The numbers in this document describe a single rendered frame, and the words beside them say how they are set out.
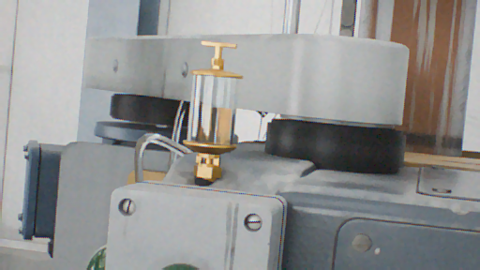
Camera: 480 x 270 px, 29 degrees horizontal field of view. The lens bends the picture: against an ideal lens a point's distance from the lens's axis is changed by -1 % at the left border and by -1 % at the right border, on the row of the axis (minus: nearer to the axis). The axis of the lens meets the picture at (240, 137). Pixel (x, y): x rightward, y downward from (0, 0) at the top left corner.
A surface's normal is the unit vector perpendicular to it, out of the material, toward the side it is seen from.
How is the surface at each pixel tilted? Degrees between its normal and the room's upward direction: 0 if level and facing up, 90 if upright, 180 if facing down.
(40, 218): 90
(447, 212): 56
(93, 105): 90
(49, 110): 90
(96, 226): 90
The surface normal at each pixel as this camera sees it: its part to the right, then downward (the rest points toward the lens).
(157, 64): -0.88, -0.06
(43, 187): 0.26, 0.07
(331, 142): -0.12, 0.04
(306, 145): -0.45, 0.00
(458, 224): -0.18, -0.16
